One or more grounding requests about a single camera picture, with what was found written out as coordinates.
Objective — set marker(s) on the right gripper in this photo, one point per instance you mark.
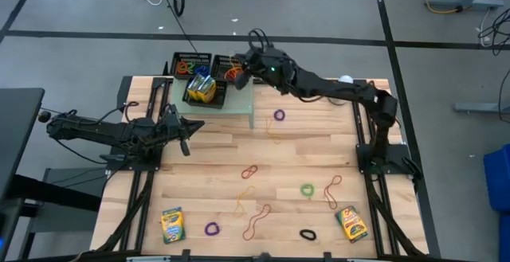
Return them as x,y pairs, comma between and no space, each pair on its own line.
271,67

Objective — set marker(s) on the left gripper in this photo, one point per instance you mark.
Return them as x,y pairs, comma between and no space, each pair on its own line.
177,124

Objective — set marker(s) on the yellow rubber band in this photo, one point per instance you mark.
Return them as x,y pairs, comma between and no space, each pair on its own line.
239,202
267,128
232,62

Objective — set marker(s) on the orange rubber band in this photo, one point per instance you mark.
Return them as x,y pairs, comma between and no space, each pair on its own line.
233,73

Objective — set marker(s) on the black plastic mesh basket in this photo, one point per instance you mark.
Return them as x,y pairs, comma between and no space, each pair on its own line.
217,100
191,57
219,65

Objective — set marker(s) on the yellow Crayola crayon box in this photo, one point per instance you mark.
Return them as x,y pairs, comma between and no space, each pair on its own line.
195,87
351,224
208,91

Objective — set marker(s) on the red rubber band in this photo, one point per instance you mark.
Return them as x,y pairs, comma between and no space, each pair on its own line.
328,194
249,172
257,220

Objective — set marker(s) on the Crayola box with blue print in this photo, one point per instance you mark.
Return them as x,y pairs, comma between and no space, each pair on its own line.
173,225

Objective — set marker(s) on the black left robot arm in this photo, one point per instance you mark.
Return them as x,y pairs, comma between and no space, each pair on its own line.
99,130

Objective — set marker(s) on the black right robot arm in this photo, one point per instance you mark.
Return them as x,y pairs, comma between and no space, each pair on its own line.
338,88

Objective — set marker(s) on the black desk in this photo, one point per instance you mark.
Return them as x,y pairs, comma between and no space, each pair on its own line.
18,134

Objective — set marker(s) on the pale green metal riser shelf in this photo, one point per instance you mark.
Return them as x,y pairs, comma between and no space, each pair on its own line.
239,102

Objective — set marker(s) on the white bulb table lamp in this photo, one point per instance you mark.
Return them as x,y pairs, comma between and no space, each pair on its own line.
345,79

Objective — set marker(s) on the black knob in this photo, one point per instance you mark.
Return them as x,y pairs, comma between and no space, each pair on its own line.
44,116

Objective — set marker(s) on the grey metal bar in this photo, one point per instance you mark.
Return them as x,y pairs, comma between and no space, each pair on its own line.
478,108

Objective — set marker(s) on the blue bin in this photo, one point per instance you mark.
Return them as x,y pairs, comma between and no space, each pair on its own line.
500,182

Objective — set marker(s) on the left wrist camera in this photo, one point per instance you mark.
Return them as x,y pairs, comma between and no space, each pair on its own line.
184,147

